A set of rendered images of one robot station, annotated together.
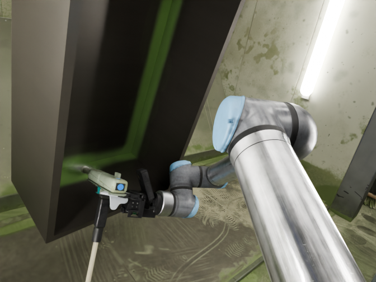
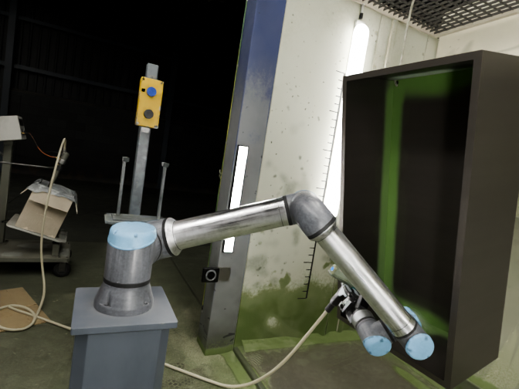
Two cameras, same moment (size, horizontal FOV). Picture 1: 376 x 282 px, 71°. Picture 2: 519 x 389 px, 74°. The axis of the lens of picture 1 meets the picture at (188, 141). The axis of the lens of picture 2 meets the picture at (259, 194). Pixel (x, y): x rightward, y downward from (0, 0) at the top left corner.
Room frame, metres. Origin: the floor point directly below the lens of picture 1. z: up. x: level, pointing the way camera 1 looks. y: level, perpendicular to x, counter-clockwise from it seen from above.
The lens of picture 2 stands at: (0.80, -1.39, 1.18)
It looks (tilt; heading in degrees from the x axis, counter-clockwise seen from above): 5 degrees down; 110
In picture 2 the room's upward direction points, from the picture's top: 9 degrees clockwise
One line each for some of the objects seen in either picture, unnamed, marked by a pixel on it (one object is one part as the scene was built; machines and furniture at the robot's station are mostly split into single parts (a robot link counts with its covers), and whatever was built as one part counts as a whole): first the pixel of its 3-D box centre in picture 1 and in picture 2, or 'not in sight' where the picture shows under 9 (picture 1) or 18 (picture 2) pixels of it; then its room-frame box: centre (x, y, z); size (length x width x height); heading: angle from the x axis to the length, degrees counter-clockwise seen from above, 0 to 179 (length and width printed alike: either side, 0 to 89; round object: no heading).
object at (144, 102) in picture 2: not in sight; (149, 103); (-0.48, 0.20, 1.42); 0.12 x 0.06 x 0.26; 46
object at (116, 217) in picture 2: not in sight; (141, 190); (-0.40, 0.13, 0.95); 0.26 x 0.15 x 0.32; 46
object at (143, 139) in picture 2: not in sight; (134, 208); (-0.52, 0.24, 0.82); 0.06 x 0.06 x 1.64; 46
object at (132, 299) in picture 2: not in sight; (126, 289); (0.04, -0.45, 0.69); 0.19 x 0.19 x 0.10
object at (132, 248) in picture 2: not in sight; (131, 250); (0.04, -0.44, 0.83); 0.17 x 0.15 x 0.18; 107
